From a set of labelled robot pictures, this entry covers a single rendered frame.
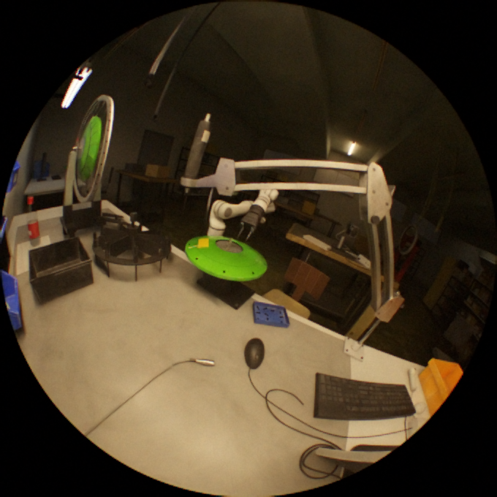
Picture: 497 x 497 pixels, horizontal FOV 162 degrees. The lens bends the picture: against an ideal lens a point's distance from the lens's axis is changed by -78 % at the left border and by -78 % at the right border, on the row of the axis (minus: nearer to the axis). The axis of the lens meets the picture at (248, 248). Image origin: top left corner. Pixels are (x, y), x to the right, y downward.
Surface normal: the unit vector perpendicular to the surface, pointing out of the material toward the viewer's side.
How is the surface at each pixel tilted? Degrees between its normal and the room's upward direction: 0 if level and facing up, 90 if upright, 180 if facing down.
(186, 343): 0
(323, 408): 6
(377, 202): 90
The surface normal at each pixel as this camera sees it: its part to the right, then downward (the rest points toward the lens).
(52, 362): 0.29, -0.88
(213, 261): 0.16, -0.70
